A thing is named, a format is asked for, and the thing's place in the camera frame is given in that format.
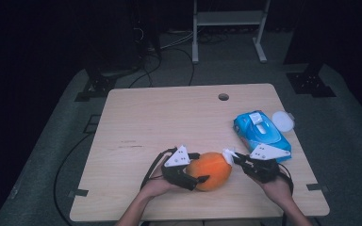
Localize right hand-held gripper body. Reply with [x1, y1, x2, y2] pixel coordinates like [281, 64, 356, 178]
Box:
[244, 143, 292, 184]

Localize black looped floor cable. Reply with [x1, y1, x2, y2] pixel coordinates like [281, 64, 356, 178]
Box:
[127, 46, 163, 89]

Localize white wet wipe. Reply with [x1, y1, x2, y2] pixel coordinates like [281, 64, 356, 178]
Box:
[222, 148, 239, 167]

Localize blue wet wipes pack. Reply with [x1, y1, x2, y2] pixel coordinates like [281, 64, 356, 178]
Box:
[232, 109, 293, 163]

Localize person's right hand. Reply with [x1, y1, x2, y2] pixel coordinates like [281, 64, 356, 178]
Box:
[251, 171, 294, 211]

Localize black curved floor cable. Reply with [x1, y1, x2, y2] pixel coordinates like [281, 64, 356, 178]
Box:
[169, 46, 196, 87]

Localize hand-held gripper cable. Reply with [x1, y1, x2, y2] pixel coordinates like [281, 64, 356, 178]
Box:
[140, 147, 179, 191]
[277, 163, 295, 226]

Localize white floor cables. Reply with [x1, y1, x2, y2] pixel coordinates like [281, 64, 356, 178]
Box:
[160, 30, 196, 51]

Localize person's left hand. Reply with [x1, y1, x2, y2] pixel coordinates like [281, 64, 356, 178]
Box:
[140, 159, 185, 202]

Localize black stand with flat base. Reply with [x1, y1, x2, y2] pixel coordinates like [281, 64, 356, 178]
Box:
[74, 0, 140, 103]
[283, 0, 337, 99]

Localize orange plush toy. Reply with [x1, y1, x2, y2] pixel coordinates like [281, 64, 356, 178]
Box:
[185, 152, 233, 192]

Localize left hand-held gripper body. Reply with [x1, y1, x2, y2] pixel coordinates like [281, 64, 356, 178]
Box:
[161, 145, 199, 191]

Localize white metal stand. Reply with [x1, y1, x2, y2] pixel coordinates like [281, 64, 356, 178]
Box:
[191, 0, 272, 65]

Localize left hand-held gripper cable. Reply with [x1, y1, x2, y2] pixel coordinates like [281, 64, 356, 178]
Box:
[140, 147, 179, 191]

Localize white round lid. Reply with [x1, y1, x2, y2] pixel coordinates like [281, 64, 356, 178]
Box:
[271, 110, 296, 133]

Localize long black floor cable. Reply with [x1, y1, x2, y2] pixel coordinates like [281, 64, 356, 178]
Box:
[53, 133, 92, 226]

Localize black tape strip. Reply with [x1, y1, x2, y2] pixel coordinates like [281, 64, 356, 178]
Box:
[305, 184, 330, 193]
[68, 188, 90, 198]

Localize right hand-held gripper cable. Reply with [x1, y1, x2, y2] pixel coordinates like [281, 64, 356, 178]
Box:
[277, 163, 295, 226]

